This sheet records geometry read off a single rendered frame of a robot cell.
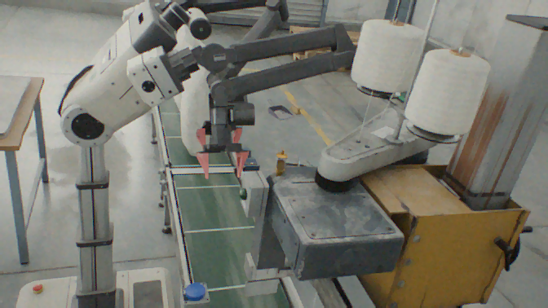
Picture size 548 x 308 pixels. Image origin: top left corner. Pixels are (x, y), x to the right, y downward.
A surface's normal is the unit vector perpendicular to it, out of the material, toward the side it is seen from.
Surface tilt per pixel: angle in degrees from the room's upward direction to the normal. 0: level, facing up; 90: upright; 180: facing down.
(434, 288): 90
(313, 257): 90
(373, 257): 90
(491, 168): 90
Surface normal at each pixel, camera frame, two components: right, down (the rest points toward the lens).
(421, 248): 0.29, 0.48
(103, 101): -0.15, 0.78
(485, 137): -0.95, 0.02
